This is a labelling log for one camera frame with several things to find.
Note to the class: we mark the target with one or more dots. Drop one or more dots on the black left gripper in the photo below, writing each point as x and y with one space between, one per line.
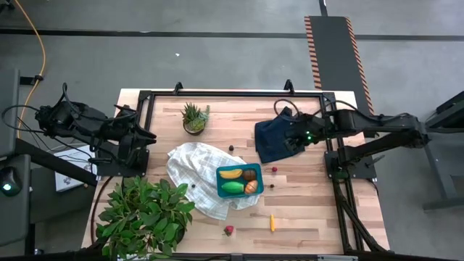
126 127

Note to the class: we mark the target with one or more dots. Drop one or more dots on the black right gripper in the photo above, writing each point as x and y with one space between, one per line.
311 128

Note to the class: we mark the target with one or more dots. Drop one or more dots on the small red toy cherry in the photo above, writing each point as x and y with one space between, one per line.
274 169

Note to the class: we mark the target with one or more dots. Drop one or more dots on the brown toy kiwi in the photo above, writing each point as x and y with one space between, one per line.
249 175

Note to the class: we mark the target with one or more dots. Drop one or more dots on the orange toy fruit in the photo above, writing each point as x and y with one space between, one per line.
251 187

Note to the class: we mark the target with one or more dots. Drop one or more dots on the yellow toy banana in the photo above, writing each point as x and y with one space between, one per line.
230 174

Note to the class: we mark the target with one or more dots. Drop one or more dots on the green toy fruit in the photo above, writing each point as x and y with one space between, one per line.
232 187

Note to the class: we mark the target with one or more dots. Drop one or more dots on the small yellow toy vegetable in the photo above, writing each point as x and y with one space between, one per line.
272 223

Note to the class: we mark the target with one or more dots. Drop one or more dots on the red toy strawberry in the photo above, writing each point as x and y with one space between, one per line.
228 230

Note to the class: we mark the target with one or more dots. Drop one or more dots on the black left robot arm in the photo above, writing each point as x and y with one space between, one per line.
83 123

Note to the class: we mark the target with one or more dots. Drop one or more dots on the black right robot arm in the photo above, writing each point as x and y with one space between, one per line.
380 123

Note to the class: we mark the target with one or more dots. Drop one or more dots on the teal plastic tupperware container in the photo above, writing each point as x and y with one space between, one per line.
224 195

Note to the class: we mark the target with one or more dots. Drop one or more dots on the dark blue cloth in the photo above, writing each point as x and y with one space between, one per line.
270 141

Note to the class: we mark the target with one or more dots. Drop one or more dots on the succulent plant in black bowl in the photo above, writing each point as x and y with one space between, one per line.
195 121

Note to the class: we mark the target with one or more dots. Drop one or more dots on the white plaid kitchen towel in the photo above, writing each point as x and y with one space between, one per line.
195 166

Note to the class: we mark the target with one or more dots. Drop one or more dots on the leafy green potted plant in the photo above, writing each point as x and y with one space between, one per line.
145 217

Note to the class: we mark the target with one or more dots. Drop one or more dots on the black floor mat striped edges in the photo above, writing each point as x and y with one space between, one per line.
337 72

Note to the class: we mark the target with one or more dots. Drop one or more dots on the black computer mouse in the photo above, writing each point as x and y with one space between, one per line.
9 181

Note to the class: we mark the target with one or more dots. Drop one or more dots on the grey metal stand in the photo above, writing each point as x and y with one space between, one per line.
436 174

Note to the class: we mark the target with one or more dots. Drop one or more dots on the grey side desk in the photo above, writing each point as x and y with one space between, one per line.
11 217

